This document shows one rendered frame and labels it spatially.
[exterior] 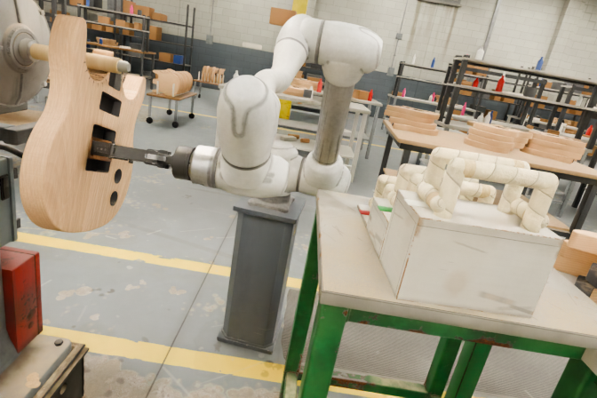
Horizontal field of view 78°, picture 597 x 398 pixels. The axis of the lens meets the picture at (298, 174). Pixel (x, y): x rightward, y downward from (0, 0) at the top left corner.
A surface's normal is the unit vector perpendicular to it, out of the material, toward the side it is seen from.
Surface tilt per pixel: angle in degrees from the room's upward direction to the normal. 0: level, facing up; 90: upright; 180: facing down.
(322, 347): 90
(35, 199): 97
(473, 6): 90
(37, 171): 75
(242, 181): 121
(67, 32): 65
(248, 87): 44
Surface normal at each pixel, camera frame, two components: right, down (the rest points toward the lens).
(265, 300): -0.16, 0.26
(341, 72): -0.22, 0.77
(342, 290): 0.17, -0.94
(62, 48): 0.00, 0.12
